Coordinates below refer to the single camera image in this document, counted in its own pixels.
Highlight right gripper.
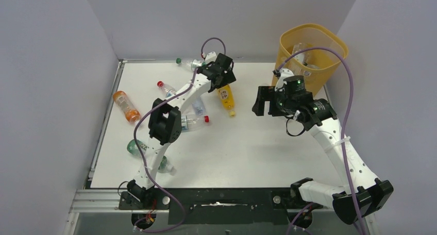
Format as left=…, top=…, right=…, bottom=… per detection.
left=252, top=86, right=296, bottom=117

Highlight yellow juice bottle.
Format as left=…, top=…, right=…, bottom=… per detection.
left=217, top=85, right=236, bottom=118

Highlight green cap bottle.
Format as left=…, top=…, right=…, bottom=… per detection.
left=176, top=58, right=206, bottom=72

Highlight clear blue pink label bottle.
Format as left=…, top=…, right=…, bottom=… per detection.
left=192, top=97, right=207, bottom=116

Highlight red cap red label bottle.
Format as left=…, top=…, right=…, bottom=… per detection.
left=157, top=81, right=177, bottom=98

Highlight red label bottle sideways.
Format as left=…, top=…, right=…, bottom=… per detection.
left=181, top=114, right=210, bottom=131

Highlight floral white blue label bottle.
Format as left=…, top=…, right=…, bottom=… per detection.
left=302, top=64, right=320, bottom=77

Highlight large clear unlabelled bottle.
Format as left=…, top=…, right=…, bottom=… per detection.
left=291, top=43, right=312, bottom=66

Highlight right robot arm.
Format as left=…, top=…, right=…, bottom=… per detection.
left=252, top=76, right=394, bottom=225

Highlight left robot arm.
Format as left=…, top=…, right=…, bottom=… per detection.
left=127, top=53, right=236, bottom=203

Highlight yellow plastic waste bin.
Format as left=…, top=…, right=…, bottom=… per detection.
left=275, top=24, right=349, bottom=95

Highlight orange cap bottle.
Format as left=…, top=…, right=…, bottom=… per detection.
left=112, top=91, right=141, bottom=124

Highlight green label bottle near front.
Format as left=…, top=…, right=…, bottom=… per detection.
left=127, top=140, right=176, bottom=174

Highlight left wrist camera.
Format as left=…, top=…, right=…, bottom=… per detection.
left=204, top=52, right=217, bottom=64

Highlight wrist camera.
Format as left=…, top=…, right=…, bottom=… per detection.
left=273, top=68, right=294, bottom=91
left=204, top=52, right=217, bottom=64

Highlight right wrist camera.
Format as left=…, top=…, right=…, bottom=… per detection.
left=273, top=68, right=294, bottom=91

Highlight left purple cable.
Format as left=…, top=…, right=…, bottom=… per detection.
left=132, top=37, right=227, bottom=234

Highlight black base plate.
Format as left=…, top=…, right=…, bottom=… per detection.
left=119, top=188, right=306, bottom=225

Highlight aluminium frame rail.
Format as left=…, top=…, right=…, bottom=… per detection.
left=62, top=189, right=376, bottom=235

